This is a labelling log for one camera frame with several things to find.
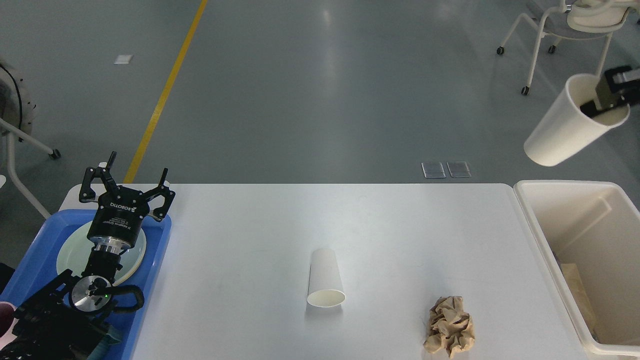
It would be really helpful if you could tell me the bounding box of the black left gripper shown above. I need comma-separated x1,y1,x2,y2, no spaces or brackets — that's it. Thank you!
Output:
79,151,176,250

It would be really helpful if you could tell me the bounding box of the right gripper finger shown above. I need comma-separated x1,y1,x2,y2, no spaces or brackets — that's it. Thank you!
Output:
580,97,629,119
595,65,640,109

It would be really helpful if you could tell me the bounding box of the white paper cup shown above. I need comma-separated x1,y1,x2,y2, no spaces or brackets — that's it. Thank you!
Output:
523,73,630,167
306,248,346,308

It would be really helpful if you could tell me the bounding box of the light green plate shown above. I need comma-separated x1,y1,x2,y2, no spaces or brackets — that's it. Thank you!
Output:
55,221,147,286

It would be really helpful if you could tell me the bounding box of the teal mug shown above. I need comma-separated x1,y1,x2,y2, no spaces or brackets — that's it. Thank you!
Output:
96,325,122,353

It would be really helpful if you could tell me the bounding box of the brown paper bag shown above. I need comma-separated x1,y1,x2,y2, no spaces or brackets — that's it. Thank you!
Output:
560,263,599,341

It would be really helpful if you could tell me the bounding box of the brown paper ball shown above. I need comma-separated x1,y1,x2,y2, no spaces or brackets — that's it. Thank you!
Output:
423,296,476,359

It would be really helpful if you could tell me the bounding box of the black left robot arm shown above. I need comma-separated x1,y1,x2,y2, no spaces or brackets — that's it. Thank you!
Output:
1,152,176,360

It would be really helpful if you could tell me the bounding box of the white chair on wheels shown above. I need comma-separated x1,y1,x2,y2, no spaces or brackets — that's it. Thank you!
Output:
496,0,639,96

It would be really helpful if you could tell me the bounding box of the blue plastic tray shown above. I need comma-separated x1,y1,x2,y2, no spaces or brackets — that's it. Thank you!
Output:
0,209,172,360

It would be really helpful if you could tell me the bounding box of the white plastic bin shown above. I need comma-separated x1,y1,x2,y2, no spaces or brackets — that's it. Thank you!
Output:
514,180,640,359

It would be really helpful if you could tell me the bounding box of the pink cup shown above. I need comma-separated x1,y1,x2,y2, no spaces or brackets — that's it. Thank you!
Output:
0,301,18,349

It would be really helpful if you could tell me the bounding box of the white paper cup lying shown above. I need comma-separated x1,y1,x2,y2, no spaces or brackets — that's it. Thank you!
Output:
306,248,346,308

